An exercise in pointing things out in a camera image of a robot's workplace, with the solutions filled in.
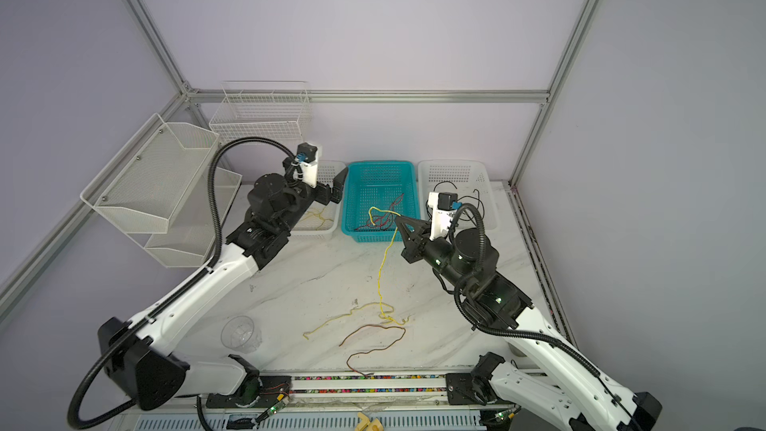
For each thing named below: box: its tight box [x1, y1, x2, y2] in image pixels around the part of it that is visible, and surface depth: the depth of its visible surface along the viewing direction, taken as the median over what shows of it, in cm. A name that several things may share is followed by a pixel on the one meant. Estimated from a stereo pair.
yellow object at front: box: [355, 412, 384, 431], surface depth 69 cm
